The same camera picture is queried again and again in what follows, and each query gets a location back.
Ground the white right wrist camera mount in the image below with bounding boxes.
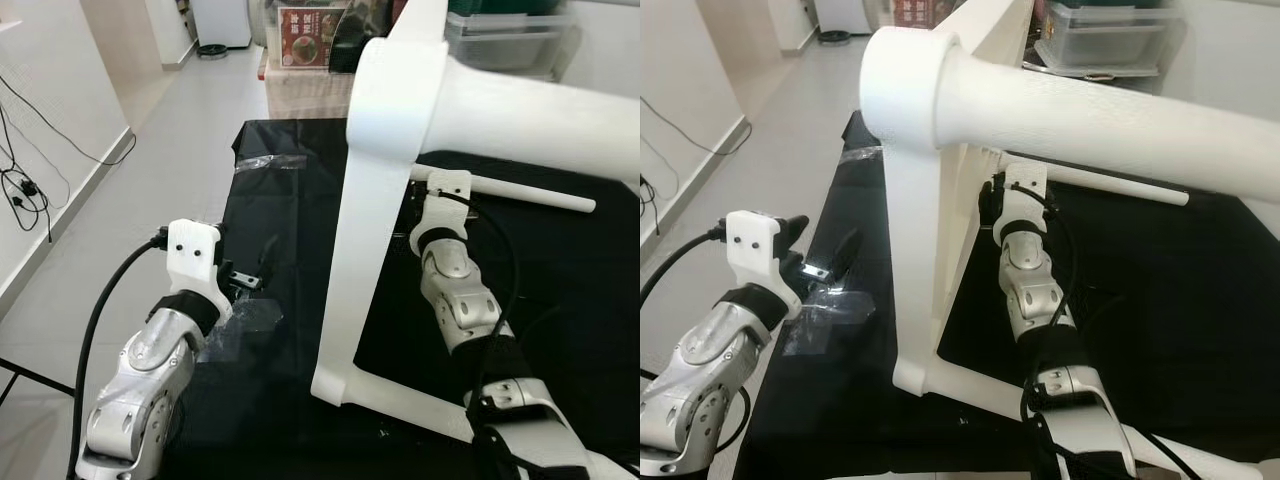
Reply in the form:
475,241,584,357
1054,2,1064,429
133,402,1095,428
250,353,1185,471
410,168,473,253
990,163,1049,243

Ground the green lidded clear box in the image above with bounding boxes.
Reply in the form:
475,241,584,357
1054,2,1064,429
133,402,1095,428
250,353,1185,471
445,0,579,73
1035,0,1189,77

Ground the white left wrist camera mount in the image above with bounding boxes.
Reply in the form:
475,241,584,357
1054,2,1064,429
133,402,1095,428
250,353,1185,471
165,219,233,323
725,210,807,323

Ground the orange lidded storage box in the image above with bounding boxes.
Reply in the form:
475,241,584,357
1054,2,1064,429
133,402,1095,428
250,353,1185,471
278,4,347,71
893,0,947,29

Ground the thin wall cable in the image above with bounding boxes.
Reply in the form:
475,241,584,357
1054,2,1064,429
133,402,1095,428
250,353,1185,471
640,95,753,157
0,75,137,167

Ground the white appliance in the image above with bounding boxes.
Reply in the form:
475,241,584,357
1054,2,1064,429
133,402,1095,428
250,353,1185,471
190,0,254,49
813,0,873,37

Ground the white plastic table leg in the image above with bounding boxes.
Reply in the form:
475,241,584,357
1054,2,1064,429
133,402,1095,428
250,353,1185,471
345,378,641,480
410,168,598,214
420,58,641,189
940,45,1280,203
930,362,1263,479
1040,163,1191,209

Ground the beige patterned cloth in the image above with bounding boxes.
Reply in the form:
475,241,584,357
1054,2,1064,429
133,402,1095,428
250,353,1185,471
260,64,359,121

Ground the black tablecloth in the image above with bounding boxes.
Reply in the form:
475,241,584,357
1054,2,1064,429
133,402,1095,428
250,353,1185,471
745,110,1280,480
150,118,641,480

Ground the white plastic table top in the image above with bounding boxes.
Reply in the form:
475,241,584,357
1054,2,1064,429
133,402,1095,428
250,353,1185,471
310,0,451,411
858,0,1037,399

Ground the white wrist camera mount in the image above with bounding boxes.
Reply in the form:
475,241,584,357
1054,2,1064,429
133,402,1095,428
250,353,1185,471
990,163,1049,243
165,219,233,323
410,168,473,253
725,210,807,323

